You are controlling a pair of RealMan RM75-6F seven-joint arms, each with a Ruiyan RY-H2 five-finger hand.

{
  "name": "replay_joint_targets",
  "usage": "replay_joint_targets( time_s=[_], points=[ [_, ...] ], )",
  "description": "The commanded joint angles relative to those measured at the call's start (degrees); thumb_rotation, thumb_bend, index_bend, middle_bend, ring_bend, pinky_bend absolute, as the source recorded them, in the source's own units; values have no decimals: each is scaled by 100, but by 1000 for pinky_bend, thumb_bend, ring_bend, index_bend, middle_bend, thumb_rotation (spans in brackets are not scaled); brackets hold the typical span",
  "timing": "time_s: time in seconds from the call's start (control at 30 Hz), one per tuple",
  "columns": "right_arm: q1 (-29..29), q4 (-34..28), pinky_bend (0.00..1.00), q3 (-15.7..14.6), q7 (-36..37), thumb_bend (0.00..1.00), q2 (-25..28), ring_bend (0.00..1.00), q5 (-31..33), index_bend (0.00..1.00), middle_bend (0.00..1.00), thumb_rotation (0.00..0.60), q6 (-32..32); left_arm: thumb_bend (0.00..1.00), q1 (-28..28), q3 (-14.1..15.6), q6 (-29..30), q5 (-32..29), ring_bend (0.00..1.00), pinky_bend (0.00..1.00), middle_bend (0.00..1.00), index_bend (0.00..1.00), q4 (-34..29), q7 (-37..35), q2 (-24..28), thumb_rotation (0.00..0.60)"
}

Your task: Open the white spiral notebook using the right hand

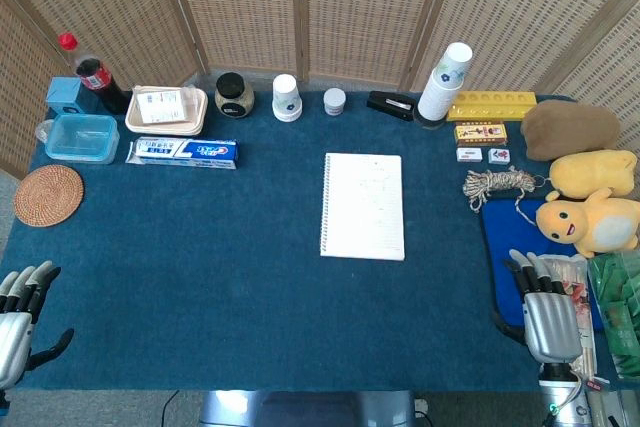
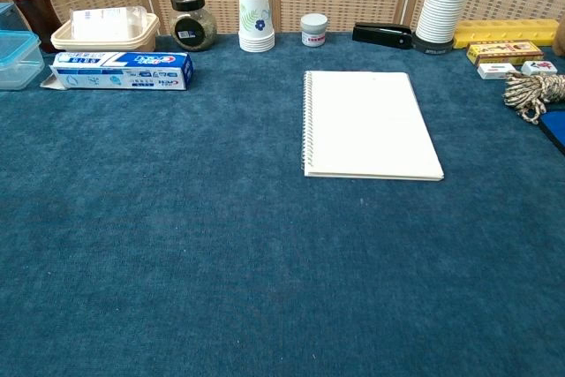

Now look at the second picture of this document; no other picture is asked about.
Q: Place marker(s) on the glass jar with black lid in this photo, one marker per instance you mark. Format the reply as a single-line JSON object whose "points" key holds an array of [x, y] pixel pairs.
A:
{"points": [[192, 24]]}

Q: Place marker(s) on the blue table cloth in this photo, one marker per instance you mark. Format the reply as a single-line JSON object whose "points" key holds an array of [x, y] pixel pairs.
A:
{"points": [[176, 218]]}

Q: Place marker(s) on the yellow red card box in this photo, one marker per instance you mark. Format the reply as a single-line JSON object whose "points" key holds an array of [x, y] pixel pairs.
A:
{"points": [[503, 52]]}

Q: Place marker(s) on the brown plush toy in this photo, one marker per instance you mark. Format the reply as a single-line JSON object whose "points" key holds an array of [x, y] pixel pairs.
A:
{"points": [[560, 39]]}

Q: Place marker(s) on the clear plastic packet with label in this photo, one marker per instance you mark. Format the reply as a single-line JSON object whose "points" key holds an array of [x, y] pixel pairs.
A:
{"points": [[106, 21]]}

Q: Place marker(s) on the small white paper cup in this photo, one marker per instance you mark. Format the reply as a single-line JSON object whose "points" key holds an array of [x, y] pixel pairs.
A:
{"points": [[256, 19]]}

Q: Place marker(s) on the blue padded mat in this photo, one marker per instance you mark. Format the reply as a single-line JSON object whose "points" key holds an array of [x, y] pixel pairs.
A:
{"points": [[555, 130]]}

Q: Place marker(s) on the clear container with blue lid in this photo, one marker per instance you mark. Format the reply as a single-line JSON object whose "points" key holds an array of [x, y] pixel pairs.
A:
{"points": [[17, 61]]}

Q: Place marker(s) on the white mahjong tile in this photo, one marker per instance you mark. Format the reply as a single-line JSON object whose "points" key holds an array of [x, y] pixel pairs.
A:
{"points": [[538, 68]]}

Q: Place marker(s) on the yellow block with round holes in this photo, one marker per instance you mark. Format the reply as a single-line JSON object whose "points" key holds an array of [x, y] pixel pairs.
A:
{"points": [[507, 32]]}

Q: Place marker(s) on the cola bottle with red label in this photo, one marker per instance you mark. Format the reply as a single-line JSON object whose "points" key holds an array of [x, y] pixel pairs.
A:
{"points": [[31, 2]]}

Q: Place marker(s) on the small white red box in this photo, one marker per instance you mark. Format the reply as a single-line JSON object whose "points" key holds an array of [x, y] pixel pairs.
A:
{"points": [[496, 71]]}

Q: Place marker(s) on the beige tray with packet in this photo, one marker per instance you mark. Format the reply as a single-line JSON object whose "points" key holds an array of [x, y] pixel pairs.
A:
{"points": [[106, 43]]}

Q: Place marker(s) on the blue white toothpaste box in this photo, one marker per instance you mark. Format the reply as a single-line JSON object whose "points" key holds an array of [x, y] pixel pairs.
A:
{"points": [[123, 70]]}

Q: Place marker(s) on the black round tape roll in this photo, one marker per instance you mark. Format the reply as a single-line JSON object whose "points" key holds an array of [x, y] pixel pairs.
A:
{"points": [[434, 47]]}

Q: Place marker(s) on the white spiral notebook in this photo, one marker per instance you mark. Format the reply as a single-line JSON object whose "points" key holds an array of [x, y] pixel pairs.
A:
{"points": [[371, 125]]}

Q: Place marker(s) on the small white cream jar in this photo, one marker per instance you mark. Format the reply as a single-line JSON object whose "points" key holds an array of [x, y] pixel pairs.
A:
{"points": [[314, 30]]}

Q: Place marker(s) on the black stapler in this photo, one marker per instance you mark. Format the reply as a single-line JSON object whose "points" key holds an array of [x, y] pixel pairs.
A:
{"points": [[381, 35]]}

